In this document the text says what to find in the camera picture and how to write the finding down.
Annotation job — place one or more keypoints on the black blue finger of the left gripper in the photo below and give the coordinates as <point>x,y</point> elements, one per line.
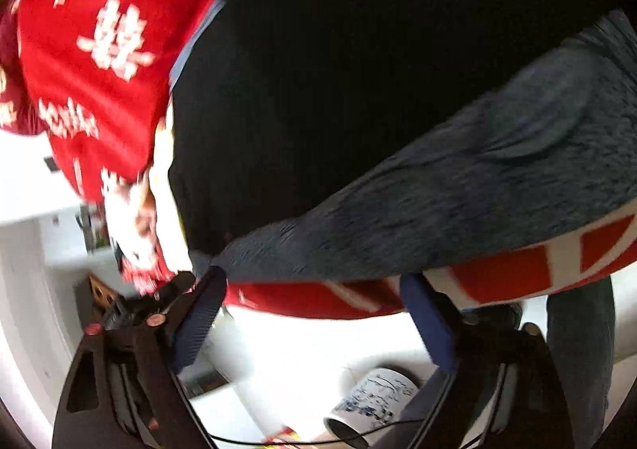
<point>127,312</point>

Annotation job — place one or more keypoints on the red wedding sofa cover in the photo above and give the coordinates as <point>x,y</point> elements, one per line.
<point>97,77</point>

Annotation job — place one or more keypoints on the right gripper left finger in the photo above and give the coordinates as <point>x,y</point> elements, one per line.
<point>122,388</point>

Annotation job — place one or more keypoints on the operator grey jeans leg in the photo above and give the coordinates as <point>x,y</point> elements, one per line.
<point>581,335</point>

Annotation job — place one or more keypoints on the dark grey black pants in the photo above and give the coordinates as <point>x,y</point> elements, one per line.
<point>356,139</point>

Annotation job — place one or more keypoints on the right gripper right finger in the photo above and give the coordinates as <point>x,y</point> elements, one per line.
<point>529,409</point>

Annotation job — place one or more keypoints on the white blue painted cup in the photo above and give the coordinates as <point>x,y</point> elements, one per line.
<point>377,400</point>

